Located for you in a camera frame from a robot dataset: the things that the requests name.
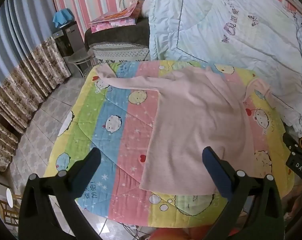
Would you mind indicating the light blue embroidered comforter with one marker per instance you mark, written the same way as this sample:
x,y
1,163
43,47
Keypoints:
x,y
258,35

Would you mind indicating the dark brown blanket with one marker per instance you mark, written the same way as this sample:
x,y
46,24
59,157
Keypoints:
x,y
135,34

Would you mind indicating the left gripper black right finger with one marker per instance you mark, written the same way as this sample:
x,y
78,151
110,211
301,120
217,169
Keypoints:
x,y
265,216

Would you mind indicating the blue cloth on cabinet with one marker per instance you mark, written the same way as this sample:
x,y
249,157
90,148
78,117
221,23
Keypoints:
x,y
62,17

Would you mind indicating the round glass side table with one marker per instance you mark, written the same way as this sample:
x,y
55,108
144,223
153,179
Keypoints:
x,y
80,58

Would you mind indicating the floral brown curtain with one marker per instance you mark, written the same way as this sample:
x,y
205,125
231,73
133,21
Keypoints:
x,y
31,67

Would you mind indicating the pink knit sweater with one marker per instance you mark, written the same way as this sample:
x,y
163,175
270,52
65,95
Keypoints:
x,y
197,108

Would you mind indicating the black bedside cabinet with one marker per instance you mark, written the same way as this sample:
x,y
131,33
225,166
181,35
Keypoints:
x,y
68,39

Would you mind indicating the colourful cartoon striped quilt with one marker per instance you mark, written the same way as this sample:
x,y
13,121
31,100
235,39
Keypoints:
x,y
114,191

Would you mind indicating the dotted striped folded bedding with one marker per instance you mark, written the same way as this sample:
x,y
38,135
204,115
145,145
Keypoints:
x,y
113,52

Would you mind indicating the pink floral gift bag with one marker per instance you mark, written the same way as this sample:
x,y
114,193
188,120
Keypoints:
x,y
130,11

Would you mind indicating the wooden stool with white seat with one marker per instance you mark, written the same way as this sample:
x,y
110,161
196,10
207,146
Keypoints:
x,y
9,208

